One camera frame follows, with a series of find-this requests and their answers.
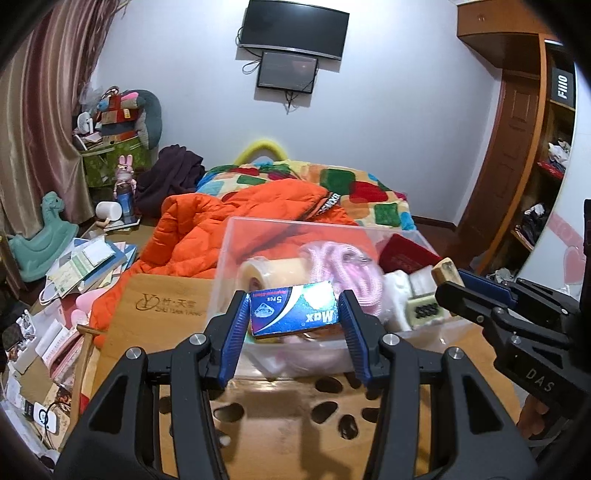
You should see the cream plastic jar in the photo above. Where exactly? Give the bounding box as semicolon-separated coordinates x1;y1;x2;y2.
236;257;310;292

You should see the green storage box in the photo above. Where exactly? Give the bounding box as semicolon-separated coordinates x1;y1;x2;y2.
81;137;152;188

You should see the white drawstring pouch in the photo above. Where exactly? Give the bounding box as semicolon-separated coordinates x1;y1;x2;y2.
380;266;446;332

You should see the dark purple garment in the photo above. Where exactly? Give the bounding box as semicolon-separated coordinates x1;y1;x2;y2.
134;144;205;218

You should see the pink striped curtain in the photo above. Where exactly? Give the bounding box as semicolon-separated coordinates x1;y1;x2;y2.
1;1;119;238

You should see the stack of papers and books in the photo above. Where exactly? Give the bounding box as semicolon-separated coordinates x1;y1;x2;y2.
39;236;138;305

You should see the white cup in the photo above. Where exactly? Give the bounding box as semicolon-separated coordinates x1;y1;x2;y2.
95;201;122;222

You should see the blue Max box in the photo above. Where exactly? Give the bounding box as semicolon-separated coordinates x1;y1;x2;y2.
249;281;339;338

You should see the yellow curved pillow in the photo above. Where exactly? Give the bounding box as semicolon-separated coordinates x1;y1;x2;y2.
233;139;290;166

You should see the orange down jacket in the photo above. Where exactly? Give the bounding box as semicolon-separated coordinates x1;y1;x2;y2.
89;179;356;331

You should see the red box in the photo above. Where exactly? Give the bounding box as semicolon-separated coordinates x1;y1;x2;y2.
377;231;442;274

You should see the small beige box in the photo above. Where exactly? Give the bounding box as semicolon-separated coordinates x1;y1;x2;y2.
431;257;465;287

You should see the colourful patchwork blanket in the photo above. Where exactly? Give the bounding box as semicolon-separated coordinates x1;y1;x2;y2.
195;158;418;232

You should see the right hand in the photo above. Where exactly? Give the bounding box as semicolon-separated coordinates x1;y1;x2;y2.
517;395;549;439

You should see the pink bunny figurine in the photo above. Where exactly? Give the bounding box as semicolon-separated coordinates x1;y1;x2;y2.
113;154;136;223

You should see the clear plastic storage bin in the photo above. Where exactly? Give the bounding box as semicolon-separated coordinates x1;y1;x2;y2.
207;217;467;380

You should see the teal rocking horse toy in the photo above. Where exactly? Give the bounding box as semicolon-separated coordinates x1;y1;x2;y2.
9;191;78;283

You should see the wooden shelf cabinet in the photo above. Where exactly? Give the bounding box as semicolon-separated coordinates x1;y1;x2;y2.
457;1;577;274

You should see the small wall screen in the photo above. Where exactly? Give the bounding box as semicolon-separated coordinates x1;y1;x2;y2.
256;51;318;94

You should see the large black wall monitor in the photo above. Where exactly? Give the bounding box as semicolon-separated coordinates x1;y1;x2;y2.
238;1;349;60

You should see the pink round box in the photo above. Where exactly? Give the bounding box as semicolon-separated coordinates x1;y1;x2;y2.
252;335;353;378

